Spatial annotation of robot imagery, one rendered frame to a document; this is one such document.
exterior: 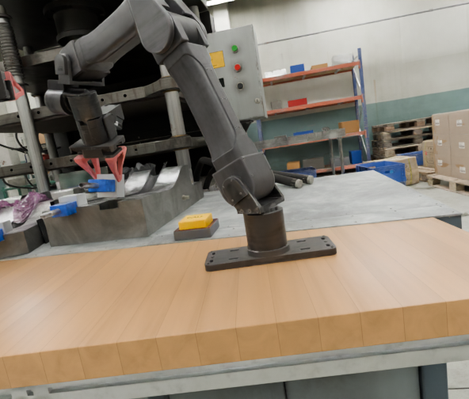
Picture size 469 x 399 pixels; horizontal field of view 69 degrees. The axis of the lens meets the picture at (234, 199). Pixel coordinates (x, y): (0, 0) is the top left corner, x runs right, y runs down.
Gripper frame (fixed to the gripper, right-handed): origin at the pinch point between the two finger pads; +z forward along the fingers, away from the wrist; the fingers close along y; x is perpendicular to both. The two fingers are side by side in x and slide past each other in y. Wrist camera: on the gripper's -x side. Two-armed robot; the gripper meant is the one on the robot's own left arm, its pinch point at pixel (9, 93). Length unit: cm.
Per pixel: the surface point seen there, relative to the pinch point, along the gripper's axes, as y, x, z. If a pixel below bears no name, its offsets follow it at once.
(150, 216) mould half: -34, 36, -12
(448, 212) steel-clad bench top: -93, 40, -28
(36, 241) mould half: -3.7, 38.3, -8.9
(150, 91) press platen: -21, -8, 65
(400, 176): -231, 84, 319
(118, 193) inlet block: -28.0, 29.2, -12.4
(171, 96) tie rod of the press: -30, -3, 60
